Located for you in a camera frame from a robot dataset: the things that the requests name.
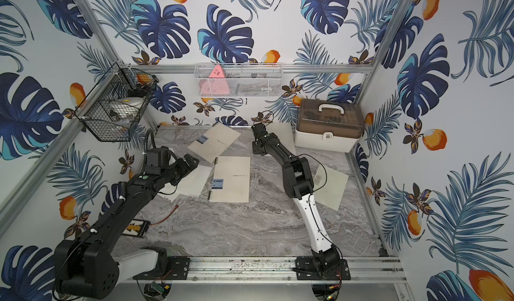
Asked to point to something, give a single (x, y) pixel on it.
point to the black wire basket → (114, 104)
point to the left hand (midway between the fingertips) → (192, 162)
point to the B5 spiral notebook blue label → (231, 181)
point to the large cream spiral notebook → (211, 146)
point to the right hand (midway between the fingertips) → (261, 148)
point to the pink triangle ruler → (215, 84)
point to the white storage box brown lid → (329, 124)
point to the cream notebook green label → (284, 133)
